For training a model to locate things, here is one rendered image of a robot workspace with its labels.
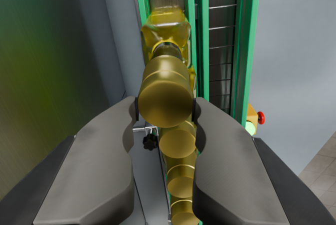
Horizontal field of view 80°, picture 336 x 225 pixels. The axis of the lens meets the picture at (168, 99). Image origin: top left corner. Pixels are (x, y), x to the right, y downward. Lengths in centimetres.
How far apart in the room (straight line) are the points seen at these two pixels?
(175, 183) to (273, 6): 50
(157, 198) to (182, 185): 52
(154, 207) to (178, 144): 60
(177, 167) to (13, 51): 18
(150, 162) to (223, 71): 33
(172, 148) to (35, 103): 13
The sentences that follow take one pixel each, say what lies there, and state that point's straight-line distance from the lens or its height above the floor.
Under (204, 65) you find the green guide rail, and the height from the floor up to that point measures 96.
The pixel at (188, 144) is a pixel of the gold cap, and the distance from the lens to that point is 18.
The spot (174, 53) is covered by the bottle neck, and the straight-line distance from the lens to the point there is 18.
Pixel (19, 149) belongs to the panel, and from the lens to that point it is 20.
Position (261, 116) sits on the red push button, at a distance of 66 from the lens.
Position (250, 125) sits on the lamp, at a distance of 60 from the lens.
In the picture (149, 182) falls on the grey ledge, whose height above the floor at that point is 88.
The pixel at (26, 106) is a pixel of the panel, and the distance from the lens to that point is 20.
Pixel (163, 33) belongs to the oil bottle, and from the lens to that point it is 21.
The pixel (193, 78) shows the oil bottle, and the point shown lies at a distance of 24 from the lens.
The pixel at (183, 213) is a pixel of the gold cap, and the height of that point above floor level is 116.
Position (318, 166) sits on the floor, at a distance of 235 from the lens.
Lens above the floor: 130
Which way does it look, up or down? 61 degrees down
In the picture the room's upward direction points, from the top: 180 degrees counter-clockwise
